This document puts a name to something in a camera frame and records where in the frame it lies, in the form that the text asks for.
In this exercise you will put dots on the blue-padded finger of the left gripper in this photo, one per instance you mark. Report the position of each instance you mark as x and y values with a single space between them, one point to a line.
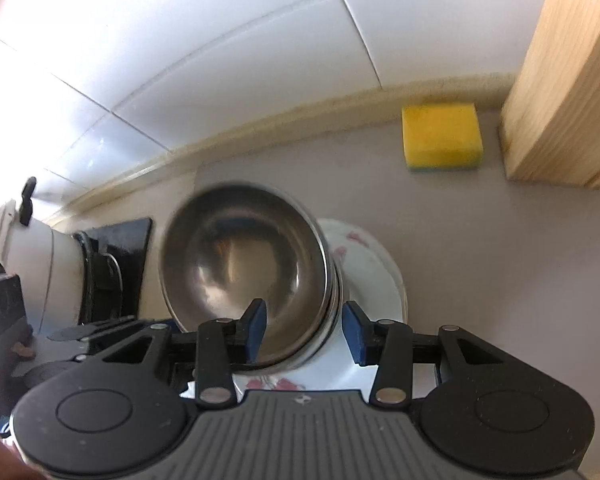
102 331

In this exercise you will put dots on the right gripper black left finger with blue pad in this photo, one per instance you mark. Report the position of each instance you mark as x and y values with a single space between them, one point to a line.
128 406

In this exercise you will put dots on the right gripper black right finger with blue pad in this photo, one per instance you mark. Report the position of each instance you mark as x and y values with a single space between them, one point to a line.
476 404

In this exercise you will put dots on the white floral plate front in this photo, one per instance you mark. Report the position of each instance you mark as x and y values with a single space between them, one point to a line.
367 274

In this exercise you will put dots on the small steel bowl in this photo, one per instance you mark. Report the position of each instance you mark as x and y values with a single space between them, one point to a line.
239 241

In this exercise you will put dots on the white cooking pot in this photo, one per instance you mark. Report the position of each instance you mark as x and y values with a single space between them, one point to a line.
50 264

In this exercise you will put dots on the black gas stove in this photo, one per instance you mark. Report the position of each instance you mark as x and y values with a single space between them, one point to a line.
114 262

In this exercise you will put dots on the yellow sponge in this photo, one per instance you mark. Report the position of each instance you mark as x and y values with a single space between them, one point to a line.
441 136

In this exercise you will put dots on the light wooden block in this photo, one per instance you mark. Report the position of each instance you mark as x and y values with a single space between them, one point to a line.
550 121

